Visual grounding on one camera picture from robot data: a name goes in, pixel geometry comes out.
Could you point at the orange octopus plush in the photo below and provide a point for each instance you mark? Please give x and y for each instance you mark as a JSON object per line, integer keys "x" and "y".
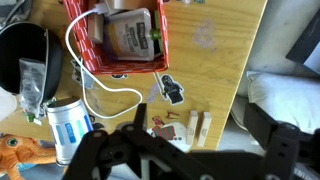
{"x": 23, "y": 151}

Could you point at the black bowl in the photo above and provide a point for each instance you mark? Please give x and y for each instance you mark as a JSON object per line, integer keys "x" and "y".
{"x": 16, "y": 50}

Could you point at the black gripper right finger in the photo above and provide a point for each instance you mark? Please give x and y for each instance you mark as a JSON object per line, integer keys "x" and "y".
{"x": 283, "y": 146}

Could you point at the white pouch with green cap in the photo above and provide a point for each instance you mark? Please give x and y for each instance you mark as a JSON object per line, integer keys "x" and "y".
{"x": 128, "y": 35}

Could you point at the black flat box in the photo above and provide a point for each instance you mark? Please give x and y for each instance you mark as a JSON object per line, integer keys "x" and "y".
{"x": 306, "y": 43}

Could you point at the light wooden chip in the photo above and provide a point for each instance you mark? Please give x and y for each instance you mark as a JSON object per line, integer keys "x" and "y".
{"x": 192, "y": 128}
{"x": 96, "y": 28}
{"x": 204, "y": 128}

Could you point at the grey sofa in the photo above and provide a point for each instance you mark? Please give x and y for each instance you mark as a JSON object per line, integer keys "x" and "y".
{"x": 263, "y": 43}

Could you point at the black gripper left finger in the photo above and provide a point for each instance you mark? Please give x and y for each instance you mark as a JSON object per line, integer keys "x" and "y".
{"x": 100, "y": 143}

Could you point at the silver can with blue label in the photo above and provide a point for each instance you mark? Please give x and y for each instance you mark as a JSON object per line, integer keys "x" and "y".
{"x": 68, "y": 130}

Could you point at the red woven basket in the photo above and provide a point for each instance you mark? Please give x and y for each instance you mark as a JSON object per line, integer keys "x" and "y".
{"x": 133, "y": 67}

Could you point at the clear plastic packet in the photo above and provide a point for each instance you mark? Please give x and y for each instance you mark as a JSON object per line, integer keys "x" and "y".
{"x": 31, "y": 81}

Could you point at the black ninja sticker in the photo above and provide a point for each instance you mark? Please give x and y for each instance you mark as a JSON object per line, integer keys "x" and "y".
{"x": 171, "y": 88}

